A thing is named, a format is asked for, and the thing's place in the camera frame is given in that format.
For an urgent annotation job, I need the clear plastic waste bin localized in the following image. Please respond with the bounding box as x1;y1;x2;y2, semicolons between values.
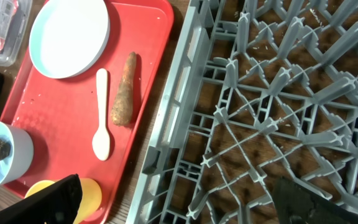
0;0;33;67

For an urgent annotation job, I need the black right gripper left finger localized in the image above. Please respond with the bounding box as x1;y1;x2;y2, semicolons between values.
0;174;83;224

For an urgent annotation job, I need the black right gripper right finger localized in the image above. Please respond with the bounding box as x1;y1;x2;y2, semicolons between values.
272;177;358;224

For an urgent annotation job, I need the yellow plastic cup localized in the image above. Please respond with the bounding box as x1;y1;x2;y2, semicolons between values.
24;178;102;224

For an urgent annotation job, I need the red plastic tray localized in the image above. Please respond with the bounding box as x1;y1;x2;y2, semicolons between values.
1;0;174;223

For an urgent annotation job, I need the large light blue plate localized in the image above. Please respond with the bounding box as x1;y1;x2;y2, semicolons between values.
29;0;110;79

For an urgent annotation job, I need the grey dishwasher rack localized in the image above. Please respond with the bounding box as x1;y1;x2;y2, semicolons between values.
127;0;358;223

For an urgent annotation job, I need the white plastic spoon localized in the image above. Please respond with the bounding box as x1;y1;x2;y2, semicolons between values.
92;68;110;161

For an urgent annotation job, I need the brown carrot piece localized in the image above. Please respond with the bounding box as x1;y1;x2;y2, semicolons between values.
111;52;137;126

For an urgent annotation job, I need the small light blue bowl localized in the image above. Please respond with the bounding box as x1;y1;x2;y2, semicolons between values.
0;122;34;185

